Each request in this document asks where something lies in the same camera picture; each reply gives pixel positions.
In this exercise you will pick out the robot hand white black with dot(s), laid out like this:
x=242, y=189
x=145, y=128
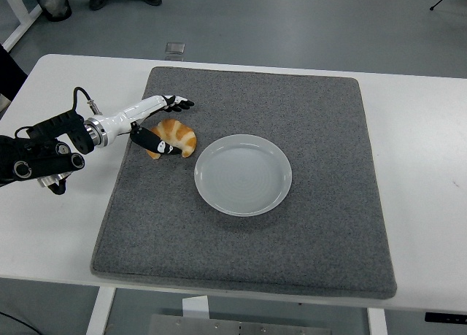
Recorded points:
x=138, y=110

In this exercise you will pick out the croissant bread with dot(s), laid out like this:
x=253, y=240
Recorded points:
x=178, y=132

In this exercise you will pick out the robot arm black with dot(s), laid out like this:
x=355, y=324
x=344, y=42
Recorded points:
x=44, y=156

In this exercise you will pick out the grey round plate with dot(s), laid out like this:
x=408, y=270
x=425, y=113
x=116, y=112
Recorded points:
x=242, y=174

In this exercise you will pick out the grey metal plate with screws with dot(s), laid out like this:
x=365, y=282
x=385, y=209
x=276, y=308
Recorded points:
x=233, y=326

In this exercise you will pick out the metal floor socket cover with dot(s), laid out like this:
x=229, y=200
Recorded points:
x=175, y=48

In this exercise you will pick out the person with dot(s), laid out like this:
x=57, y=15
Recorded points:
x=11, y=76

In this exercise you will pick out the dark mesh trash bin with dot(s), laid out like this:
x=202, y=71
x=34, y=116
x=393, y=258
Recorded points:
x=54, y=3

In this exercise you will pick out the grey felt mat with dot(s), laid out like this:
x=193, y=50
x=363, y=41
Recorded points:
x=292, y=247

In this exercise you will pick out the white table leg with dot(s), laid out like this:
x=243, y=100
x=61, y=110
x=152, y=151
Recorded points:
x=100, y=313
x=377, y=322

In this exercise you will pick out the black table control panel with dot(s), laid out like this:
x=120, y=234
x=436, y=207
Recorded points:
x=447, y=317

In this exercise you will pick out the white desk frame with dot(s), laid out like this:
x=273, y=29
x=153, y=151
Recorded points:
x=18, y=28

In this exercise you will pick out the white table centre bracket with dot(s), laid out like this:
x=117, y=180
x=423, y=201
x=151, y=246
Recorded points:
x=195, y=306

